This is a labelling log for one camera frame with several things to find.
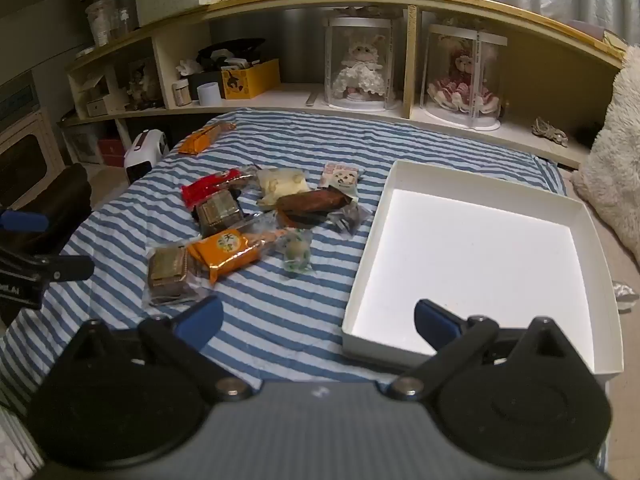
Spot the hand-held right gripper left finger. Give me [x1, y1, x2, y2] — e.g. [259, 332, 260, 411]
[65, 296, 252, 404]

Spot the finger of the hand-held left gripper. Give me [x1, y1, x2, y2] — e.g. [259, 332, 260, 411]
[0, 245, 95, 284]
[0, 208, 49, 233]

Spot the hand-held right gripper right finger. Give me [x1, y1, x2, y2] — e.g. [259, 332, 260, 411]
[387, 299, 581, 402]

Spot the square brown cake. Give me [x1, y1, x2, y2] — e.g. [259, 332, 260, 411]
[192, 191, 251, 238]
[144, 246, 203, 308]

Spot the orange snack packet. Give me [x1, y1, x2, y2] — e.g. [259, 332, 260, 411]
[186, 227, 298, 287]
[178, 122, 237, 156]

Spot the white shallow cardboard box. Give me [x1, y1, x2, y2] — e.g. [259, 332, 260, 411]
[341, 160, 625, 380]

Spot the red snack packet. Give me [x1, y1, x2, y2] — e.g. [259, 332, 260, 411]
[181, 165, 263, 211]

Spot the small dark clear packet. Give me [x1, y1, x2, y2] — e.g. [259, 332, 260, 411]
[327, 202, 373, 236]

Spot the cream yellow pastry packet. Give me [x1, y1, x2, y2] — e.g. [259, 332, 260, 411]
[256, 167, 311, 208]

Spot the brown long snack packet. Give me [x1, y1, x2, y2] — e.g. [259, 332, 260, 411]
[276, 187, 353, 228]

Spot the pink dog print packet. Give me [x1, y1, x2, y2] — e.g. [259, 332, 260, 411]
[320, 162, 362, 200]

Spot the dark cloth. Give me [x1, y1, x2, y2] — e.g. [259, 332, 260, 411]
[27, 162, 93, 256]

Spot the blue striped blanket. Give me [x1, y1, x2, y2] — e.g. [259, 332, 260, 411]
[0, 107, 568, 461]

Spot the red box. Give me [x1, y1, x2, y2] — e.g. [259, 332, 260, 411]
[97, 137, 126, 166]

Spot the white small heater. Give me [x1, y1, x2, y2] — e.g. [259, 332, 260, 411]
[122, 129, 171, 186]

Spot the small figurine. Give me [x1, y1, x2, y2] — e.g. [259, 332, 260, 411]
[125, 62, 161, 111]

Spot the beige mattress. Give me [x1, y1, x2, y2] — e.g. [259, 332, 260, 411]
[565, 165, 640, 480]

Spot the crumpled foil wrapper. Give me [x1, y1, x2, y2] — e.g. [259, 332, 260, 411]
[612, 280, 640, 311]

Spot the clear plastic cup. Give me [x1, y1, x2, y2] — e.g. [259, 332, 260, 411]
[86, 1, 112, 47]

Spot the small ornament on shelf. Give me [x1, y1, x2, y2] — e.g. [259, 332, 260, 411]
[531, 116, 569, 147]

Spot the clear glass jar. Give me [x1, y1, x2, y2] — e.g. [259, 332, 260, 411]
[111, 7, 137, 38]

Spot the white cylinder cup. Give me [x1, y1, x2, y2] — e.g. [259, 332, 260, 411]
[196, 81, 222, 106]

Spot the pink dress doll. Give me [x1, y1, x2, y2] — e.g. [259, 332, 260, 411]
[427, 52, 501, 113]

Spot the yellow box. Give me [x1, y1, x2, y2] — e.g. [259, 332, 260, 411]
[220, 58, 281, 100]

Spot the white fluffy pillow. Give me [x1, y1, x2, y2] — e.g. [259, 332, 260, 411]
[570, 45, 640, 261]

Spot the white dress doll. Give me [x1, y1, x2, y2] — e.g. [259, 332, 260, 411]
[334, 32, 388, 100]

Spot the black bag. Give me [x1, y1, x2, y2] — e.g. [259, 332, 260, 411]
[197, 37, 266, 73]

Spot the clear doll case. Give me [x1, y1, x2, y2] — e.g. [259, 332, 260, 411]
[420, 24, 508, 131]
[322, 16, 403, 111]

